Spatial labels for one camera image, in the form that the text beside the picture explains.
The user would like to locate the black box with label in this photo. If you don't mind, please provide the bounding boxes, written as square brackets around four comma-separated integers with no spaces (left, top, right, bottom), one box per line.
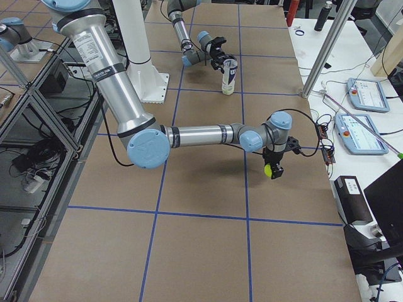
[333,176,373,225]

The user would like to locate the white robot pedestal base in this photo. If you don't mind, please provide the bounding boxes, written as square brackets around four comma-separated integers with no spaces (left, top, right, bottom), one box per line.
[113,0,169,104]

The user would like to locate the orange circuit board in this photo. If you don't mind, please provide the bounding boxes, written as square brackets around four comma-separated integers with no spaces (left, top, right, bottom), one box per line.
[316,123,328,139]

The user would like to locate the thin metal rod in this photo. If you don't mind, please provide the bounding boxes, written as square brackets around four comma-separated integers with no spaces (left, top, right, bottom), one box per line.
[319,89,402,160]

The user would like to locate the wooden plank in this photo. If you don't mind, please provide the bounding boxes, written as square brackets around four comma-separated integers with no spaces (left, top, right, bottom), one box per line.
[371,0,403,77]

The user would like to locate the aluminium frame post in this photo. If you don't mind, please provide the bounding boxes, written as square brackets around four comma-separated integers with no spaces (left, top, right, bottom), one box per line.
[300,0,357,99]

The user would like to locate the black water bottle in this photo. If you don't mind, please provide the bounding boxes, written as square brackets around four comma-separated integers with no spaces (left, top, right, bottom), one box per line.
[314,1,332,31]

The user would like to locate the clear tennis ball can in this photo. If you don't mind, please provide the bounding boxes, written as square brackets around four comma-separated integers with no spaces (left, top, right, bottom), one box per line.
[222,59,238,96]

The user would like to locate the black monitor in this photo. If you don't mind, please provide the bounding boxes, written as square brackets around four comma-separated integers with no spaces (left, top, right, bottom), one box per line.
[364,160,402,245]

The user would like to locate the lower teach pendant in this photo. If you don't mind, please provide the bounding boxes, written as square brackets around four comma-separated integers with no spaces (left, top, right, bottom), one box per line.
[335,113,389,155]

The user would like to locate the teach pendant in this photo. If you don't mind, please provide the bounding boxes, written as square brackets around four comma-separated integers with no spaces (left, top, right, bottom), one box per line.
[346,78,390,113]
[335,113,389,155]

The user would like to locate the yellow tennis ball plain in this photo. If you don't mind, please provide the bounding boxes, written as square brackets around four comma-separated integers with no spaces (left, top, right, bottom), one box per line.
[264,164,273,178]

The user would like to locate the upper teach pendant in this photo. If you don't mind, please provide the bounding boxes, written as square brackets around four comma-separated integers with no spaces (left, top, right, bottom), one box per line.
[346,78,390,113]

